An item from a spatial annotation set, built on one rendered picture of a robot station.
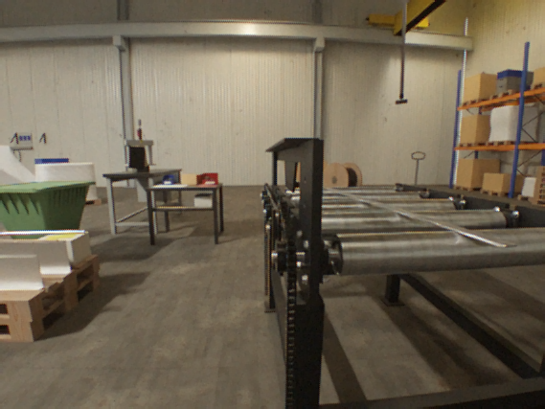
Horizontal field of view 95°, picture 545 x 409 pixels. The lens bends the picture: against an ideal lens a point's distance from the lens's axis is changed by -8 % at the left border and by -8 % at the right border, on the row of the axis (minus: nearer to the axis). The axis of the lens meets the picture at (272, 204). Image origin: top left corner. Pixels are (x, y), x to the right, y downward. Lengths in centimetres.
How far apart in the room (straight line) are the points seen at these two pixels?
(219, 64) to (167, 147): 391
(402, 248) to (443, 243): 12
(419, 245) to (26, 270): 225
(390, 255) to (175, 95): 1150
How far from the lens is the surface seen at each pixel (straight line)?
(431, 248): 82
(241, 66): 1184
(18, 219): 348
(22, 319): 228
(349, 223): 102
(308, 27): 1191
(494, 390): 132
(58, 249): 250
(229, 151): 1132
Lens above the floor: 112
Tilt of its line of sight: 10 degrees down
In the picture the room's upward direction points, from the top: straight up
